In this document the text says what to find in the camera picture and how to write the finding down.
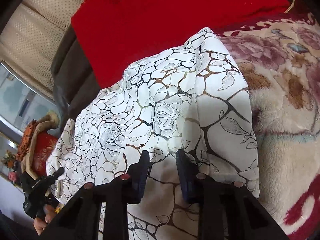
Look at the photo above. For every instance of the beige dotted curtain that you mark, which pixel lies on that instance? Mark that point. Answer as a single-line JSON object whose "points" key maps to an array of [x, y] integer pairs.
{"points": [[31, 38]]}

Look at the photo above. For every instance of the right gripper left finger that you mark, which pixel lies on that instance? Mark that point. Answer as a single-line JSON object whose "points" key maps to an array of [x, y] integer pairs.
{"points": [[80, 217]]}

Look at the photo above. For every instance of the floral red beige blanket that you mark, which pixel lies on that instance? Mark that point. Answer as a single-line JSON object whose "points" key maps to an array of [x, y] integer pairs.
{"points": [[279, 58]]}

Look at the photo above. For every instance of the silver refrigerator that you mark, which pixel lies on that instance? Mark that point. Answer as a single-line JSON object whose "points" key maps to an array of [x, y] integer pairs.
{"points": [[21, 102]]}

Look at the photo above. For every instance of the flower pot decoration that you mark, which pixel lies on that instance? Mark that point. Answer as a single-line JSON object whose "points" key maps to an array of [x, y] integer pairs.
{"points": [[9, 166]]}

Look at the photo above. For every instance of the dark brown leather sofa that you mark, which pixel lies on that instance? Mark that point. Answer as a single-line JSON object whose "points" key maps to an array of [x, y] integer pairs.
{"points": [[75, 85]]}

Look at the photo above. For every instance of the orange black patterned cloth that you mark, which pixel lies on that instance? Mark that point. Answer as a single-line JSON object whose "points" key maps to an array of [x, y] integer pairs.
{"points": [[26, 140]]}

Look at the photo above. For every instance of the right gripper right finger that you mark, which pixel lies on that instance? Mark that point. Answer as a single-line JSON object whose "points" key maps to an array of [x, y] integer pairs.
{"points": [[226, 211]]}

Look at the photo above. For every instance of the person's left hand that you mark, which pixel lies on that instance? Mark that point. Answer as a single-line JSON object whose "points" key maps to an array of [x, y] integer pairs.
{"points": [[41, 223]]}

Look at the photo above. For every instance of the beige coat on box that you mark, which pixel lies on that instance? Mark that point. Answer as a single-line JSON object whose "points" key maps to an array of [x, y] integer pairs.
{"points": [[44, 124]]}

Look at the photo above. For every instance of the red quilt on sofa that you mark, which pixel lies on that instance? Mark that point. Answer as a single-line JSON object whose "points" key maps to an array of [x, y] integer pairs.
{"points": [[116, 33]]}

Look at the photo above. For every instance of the red gift box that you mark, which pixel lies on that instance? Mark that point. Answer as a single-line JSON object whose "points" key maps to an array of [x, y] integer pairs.
{"points": [[45, 144]]}

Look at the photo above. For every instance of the white black-patterned coat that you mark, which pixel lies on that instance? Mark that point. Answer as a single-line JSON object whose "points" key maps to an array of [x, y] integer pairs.
{"points": [[192, 97]]}

